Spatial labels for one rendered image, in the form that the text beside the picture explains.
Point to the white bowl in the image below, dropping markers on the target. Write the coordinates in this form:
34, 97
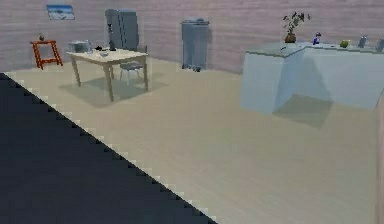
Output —
104, 52

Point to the gray toaster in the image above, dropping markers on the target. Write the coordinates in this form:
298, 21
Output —
79, 46

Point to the green apple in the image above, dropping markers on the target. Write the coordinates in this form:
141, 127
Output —
344, 43

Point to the gray metal cup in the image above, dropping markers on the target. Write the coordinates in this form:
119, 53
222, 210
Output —
362, 41

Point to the gray fridge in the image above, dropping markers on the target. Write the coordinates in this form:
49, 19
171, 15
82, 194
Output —
122, 29

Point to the beige wooden table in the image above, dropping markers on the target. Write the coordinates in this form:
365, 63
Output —
106, 60

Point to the black pepper mill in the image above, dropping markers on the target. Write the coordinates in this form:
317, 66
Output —
112, 45

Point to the blue framed picture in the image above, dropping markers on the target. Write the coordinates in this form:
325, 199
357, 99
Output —
60, 12

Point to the red wooden side table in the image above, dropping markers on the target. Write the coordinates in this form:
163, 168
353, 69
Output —
46, 50

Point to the gray chair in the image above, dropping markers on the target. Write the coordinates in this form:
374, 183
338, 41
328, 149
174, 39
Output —
132, 66

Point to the gray kettle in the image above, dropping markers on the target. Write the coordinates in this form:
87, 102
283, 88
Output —
380, 44

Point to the gray garbage wheelie bin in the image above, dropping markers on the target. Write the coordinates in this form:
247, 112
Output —
195, 43

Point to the potted house plant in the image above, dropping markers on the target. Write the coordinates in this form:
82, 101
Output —
292, 28

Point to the blue spray bottle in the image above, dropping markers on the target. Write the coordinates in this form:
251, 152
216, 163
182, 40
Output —
316, 39

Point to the black small pan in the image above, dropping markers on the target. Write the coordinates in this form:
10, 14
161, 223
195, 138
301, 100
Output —
98, 48

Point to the pale blue kitchen counter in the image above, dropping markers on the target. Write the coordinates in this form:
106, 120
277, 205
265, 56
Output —
310, 76

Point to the small potted plant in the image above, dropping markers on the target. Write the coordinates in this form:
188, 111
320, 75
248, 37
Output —
41, 37

